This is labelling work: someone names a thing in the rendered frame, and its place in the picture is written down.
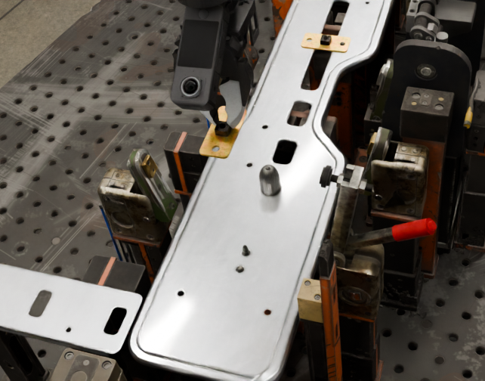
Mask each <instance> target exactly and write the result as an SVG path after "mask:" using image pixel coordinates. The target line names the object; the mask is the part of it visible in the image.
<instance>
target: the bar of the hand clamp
mask: <svg viewBox="0 0 485 381"><path fill-rule="evenodd" d="M363 172H364V168H363V167H361V166H354V165H351V164H347V166H346V170H345V174H344V173H341V172H340V173H339V175H334V174H332V173H333V169H332V166H330V165H326V167H325V166H324V167H323V170H322V172H321V176H320V182H319V184H321V187H324V188H326V186H329V184H330V182H334V183H336V187H339V188H340V190H339V194H338V202H337V206H336V210H335V217H334V221H333V225H332V233H331V237H330V240H331V242H332V243H333V249H334V251H336V252H340V253H341V254H343V255H344V251H345V247H346V243H347V241H348V237H349V236H350V232H351V225H352V222H353V218H354V213H355V209H356V205H357V199H358V195H359V194H364V191H367V192H370V193H372V189H373V184H368V183H367V179H365V178H363Z"/></svg>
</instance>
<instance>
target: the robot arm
mask: <svg viewBox="0 0 485 381"><path fill-rule="evenodd" d="M177 1H178V2H180V3H181V4H182V5H185V6H186V8H185V12H184V19H183V21H182V23H181V25H180V27H181V33H180V34H179V36H178V37H177V39H176V41H175V45H176V46H178V48H176V49H175V50H174V51H173V53H172V56H173V58H174V73H175V74H174V78H173V83H172V88H171V101H172V102H173V103H174V104H176V105H178V106H179V107H180V108H181V109H185V110H199V111H200V112H201V113H202V114H203V115H204V116H205V117H206V118H207V119H208V120H209V121H210V122H211V123H212V124H213V125H217V123H218V120H219V117H218V111H217V110H216V109H215V104H216V99H217V93H218V85H219V80H220V77H221V78H222V81H221V84H220V86H219V89H220V93H221V95H222V96H223V97H224V99H225V101H226V106H225V108H224V110H225V111H226V113H227V120H226V123H227V124H228V125H229V127H231V128H232V129H234V128H236V126H237V125H238V124H239V123H240V121H241V119H242V117H243V115H244V112H245V110H246V105H247V103H248V99H249V94H250V91H251V89H252V86H253V82H254V72H253V69H252V66H251V65H250V64H249V63H248V58H247V57H243V52H244V50H245V48H246V44H247V37H246V36H247V34H248V32H249V35H250V41H251V46H254V44H255V42H256V40H257V37H258V35H259V30H258V18H257V12H256V6H255V0H177ZM245 3H247V4H248V7H247V9H246V10H245V8H241V7H240V5H244V4H245ZM252 16H254V22H255V30H254V32H252V22H251V19H252Z"/></svg>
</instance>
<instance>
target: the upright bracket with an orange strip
mask: <svg viewBox="0 0 485 381"><path fill-rule="evenodd" d="M318 262H319V271H320V292H321V301H322V310H323V327H324V336H325V345H326V360H327V361H326V362H327V370H328V380H329V381H343V377H342V364H341V340H340V326H339V314H338V289H337V277H336V263H335V261H334V249H333V243H332V242H331V240H330V239H326V238H324V239H323V243H322V246H321V248H320V253H319V255H318Z"/></svg>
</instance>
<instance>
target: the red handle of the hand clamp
mask: <svg viewBox="0 0 485 381"><path fill-rule="evenodd" d="M436 228H437V226H436V223H435V222H434V221H433V220H432V219H431V218H424V219H420V220H417V221H410V222H407V223H403V224H399V225H394V226H393V227H391V228H384V229H381V230H377V231H370V232H366V233H362V234H356V235H353V236H349V237H348V241H347V243H346V247H345V252H346V251H348V250H352V249H359V248H363V247H368V246H374V245H379V244H383V243H390V242H394V241H397V242H400V241H404V240H411V239H415V238H419V237H426V236H430V235H433V234H434V232H435V230H436Z"/></svg>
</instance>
